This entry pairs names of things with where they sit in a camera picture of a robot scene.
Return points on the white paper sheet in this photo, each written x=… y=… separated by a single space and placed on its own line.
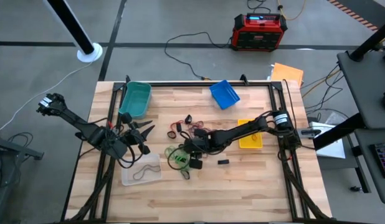
x=332 y=151

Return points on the black slanted post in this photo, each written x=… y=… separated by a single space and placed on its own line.
x=371 y=40

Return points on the small black floor object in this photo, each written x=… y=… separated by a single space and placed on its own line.
x=356 y=188

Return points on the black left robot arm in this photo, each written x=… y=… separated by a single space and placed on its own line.
x=83 y=127

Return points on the blue plastic basket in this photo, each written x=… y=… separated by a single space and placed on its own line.
x=224 y=94

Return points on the grey metal stand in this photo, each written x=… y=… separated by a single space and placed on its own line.
x=18 y=149

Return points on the grey side table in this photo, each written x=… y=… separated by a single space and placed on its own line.
x=364 y=90

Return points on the red rubber band tangle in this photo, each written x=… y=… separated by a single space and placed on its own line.
x=198 y=126

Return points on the hazard-striped black mat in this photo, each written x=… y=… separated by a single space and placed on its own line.
x=351 y=14

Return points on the teal plastic basket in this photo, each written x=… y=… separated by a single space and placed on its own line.
x=136 y=98

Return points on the orange paper folder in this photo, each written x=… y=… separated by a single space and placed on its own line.
x=287 y=74

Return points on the black white pole with base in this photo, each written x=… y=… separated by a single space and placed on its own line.
x=71 y=26

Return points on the backlit keyboard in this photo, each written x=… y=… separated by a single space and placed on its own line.
x=384 y=158

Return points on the black aluminium table frame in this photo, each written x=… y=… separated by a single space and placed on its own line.
x=195 y=84

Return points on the small orange rubber band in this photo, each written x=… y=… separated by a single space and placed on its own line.
x=251 y=137

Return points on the red portable power station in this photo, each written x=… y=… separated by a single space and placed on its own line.
x=258 y=37

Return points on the small black block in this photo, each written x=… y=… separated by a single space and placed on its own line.
x=223 y=161

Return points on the dark keyboard desk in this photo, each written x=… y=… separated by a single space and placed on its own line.
x=376 y=189

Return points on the black frame clamp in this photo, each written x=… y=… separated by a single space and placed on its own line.
x=127 y=79
x=244 y=80

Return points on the thin dark rubber band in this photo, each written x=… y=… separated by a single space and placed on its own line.
x=145 y=170

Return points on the black desk support beam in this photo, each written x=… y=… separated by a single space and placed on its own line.
x=335 y=132

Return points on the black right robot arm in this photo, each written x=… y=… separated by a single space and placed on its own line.
x=242 y=129

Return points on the green rubber band bunch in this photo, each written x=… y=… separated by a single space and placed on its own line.
x=180 y=159

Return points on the clear plastic container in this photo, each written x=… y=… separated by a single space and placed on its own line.
x=141 y=160

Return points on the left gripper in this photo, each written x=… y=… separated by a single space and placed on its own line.
x=133 y=135

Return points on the yellow plastic basket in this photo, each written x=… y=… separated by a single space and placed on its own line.
x=250 y=144

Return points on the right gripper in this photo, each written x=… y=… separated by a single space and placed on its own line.
x=200 y=143

